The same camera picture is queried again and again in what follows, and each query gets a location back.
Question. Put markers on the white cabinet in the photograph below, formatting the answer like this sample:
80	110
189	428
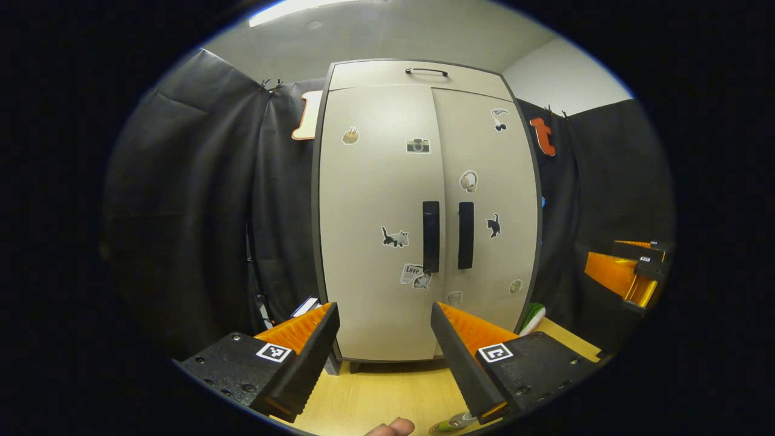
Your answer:
327	79

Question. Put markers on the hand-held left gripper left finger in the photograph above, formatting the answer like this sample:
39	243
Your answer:
306	369

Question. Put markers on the ceiling light panel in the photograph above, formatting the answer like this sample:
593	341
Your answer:
303	9

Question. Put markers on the green and white toy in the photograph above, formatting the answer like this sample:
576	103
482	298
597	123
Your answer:
533	318

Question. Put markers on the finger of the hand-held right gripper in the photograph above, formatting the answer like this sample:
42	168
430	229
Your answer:
633	249
611	275

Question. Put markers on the white cabinet door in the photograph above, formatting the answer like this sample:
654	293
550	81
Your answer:
502	254
375	194

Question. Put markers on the white cabinet drawer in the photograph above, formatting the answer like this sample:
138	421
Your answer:
375	75

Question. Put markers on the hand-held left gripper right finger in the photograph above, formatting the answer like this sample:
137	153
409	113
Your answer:
465	369

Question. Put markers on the green label bottle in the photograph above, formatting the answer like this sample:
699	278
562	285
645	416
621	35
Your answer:
451	422

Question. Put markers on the black backdrop cloth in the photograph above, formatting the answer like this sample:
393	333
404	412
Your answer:
200	212

